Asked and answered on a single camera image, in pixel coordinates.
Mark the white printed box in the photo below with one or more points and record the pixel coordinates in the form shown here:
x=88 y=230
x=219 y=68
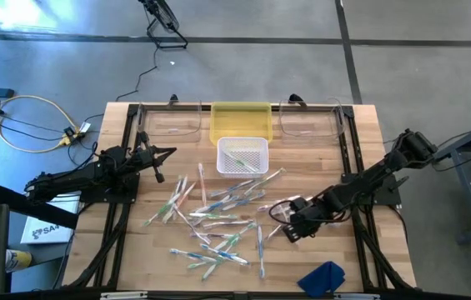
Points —
x=47 y=233

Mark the white perforated plastic basket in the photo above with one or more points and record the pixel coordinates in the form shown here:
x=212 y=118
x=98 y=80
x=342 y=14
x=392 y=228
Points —
x=262 y=158

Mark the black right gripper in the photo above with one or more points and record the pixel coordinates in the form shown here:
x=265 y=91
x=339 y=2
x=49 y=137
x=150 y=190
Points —
x=314 y=216

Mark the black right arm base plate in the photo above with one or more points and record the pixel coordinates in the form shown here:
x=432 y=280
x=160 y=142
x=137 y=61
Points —
x=391 y=198

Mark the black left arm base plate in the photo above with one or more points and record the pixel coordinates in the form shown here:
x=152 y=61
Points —
x=128 y=196

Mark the silver bracket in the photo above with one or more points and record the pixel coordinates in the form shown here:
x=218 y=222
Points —
x=358 y=296
x=124 y=296

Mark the purple toothbrush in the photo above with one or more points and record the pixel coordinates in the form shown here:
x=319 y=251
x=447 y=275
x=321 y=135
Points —
x=226 y=224
x=191 y=225
x=210 y=236
x=263 y=206
x=274 y=233

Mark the grey desk frame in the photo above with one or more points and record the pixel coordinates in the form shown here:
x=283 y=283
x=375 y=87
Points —
x=466 y=200

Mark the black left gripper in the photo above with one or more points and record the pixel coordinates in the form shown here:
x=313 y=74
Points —
x=141 y=157

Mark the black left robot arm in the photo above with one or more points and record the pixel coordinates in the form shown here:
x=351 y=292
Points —
x=76 y=175

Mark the yellow and white can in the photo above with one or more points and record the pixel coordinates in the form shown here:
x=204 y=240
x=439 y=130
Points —
x=18 y=260

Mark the black diagonal beam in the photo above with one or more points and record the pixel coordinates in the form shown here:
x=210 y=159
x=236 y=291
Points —
x=31 y=208

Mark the blue cloth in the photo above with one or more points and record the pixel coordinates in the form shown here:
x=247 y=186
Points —
x=320 y=279

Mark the clear plastic bin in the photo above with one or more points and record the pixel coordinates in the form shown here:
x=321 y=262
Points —
x=168 y=125
x=331 y=112

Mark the blue toothbrush in clear wrap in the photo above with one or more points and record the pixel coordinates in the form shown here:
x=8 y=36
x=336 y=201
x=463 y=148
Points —
x=191 y=255
x=261 y=250
x=243 y=201
x=224 y=254
x=233 y=188
x=216 y=205

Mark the black clamp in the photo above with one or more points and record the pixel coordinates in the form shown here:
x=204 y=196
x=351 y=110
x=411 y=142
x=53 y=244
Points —
x=295 y=98
x=173 y=99

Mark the yellow translucent plastic bin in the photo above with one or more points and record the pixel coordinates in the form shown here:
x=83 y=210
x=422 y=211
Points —
x=265 y=127

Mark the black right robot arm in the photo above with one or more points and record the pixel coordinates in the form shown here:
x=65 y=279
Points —
x=385 y=166

